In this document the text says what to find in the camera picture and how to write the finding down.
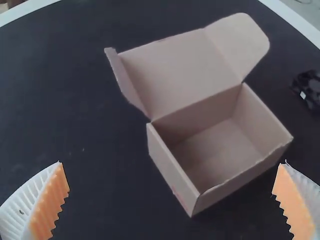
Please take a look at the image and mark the cardboard box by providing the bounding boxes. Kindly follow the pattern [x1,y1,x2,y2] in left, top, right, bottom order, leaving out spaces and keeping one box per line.
[103,12,294,219]

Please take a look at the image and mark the black mat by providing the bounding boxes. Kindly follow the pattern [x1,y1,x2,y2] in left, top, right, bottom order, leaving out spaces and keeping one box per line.
[0,0,320,240]

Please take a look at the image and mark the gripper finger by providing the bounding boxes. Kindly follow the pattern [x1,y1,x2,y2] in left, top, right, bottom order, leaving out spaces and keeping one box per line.
[0,160,71,240]
[271,159,320,240]

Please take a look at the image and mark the black square fan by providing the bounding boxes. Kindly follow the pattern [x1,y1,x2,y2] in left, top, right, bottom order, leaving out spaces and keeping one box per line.
[289,69,320,111]

